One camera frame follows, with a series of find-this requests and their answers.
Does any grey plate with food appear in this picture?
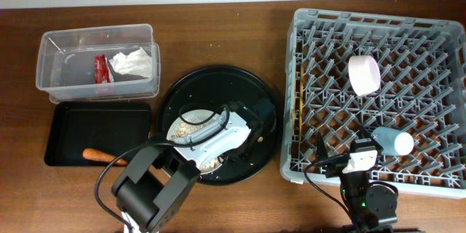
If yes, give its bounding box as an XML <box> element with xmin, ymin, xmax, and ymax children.
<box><xmin>167</xmin><ymin>109</ymin><xmax>227</xmax><ymax>174</ymax></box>

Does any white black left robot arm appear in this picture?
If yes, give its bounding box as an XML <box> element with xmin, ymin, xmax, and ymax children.
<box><xmin>94</xmin><ymin>99</ymin><xmax>278</xmax><ymax>232</ymax></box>

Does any black rectangular bin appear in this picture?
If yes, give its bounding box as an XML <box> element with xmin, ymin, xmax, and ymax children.
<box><xmin>44</xmin><ymin>101</ymin><xmax>152</xmax><ymax>167</ymax></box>

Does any orange carrot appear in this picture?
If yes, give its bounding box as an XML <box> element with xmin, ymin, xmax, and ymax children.
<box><xmin>82</xmin><ymin>149</ymin><xmax>116</xmax><ymax>164</ymax></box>

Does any grey dishwasher rack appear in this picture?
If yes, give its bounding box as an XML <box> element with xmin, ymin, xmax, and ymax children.
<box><xmin>280</xmin><ymin>9</ymin><xmax>465</xmax><ymax>199</ymax></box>

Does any light blue cup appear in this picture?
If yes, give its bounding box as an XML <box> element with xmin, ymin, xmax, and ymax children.
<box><xmin>371</xmin><ymin>127</ymin><xmax>414</xmax><ymax>156</ymax></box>

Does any wooden chopstick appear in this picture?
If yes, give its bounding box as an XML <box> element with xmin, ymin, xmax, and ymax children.
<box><xmin>299</xmin><ymin>64</ymin><xmax>304</xmax><ymax>141</ymax></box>
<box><xmin>291</xmin><ymin>81</ymin><xmax>296</xmax><ymax>136</ymax></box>

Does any red snack wrapper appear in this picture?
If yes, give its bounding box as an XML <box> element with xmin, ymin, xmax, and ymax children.
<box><xmin>95</xmin><ymin>55</ymin><xmax>114</xmax><ymax>84</ymax></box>

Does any round black tray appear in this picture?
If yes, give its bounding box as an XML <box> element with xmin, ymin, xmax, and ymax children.
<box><xmin>157</xmin><ymin>66</ymin><xmax>283</xmax><ymax>186</ymax></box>

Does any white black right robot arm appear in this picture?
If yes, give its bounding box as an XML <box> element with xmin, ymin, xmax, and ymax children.
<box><xmin>316</xmin><ymin>130</ymin><xmax>398</xmax><ymax>232</ymax></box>

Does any pink bowl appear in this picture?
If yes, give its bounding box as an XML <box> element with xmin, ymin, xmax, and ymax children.
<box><xmin>348</xmin><ymin>55</ymin><xmax>381</xmax><ymax>97</ymax></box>

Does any clear plastic bin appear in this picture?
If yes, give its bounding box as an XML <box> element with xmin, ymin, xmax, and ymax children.
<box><xmin>36</xmin><ymin>24</ymin><xmax>161</xmax><ymax>103</ymax></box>

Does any white tissue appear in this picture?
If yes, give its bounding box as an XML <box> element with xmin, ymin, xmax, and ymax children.
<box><xmin>108</xmin><ymin>47</ymin><xmax>152</xmax><ymax>78</ymax></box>

